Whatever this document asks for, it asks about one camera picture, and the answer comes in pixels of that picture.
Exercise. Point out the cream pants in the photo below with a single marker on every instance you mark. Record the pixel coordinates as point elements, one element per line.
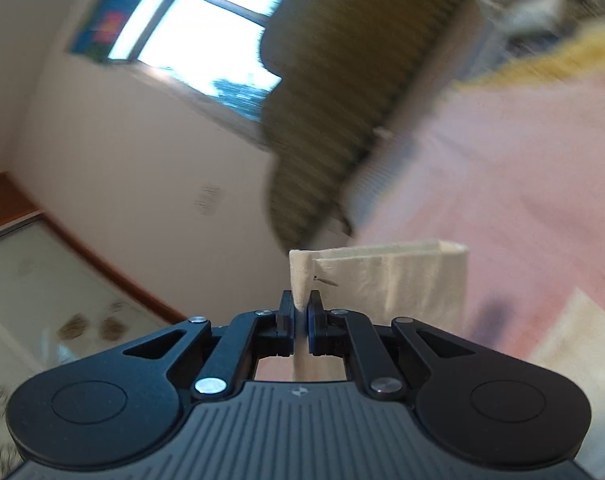
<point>407,285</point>

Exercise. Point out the beige cloth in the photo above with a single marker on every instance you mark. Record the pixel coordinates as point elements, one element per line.
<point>582,360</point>

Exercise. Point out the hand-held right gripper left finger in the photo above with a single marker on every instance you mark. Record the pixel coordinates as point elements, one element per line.
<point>286,321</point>

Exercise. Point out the wooden door frame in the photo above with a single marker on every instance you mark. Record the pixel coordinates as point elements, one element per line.
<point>82,247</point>

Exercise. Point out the olive striped headboard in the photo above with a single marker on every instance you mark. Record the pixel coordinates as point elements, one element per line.
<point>342,85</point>

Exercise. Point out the pink blanket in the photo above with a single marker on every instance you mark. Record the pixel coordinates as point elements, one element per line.
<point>507,185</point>

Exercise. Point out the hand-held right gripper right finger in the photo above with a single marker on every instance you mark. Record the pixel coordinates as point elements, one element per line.
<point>313,325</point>

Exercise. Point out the frosted glass sliding door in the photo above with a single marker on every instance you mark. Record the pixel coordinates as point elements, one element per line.
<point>42,300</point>

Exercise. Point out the window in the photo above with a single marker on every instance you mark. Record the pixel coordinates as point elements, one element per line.
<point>217,15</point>

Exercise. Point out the white wall switch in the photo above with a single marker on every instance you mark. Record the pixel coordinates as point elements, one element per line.
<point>208,200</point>

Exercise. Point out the yellow cloth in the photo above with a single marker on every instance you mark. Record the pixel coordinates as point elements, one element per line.
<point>582,55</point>

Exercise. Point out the colourful wall poster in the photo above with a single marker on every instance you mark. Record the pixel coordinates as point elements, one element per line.
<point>111,15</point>

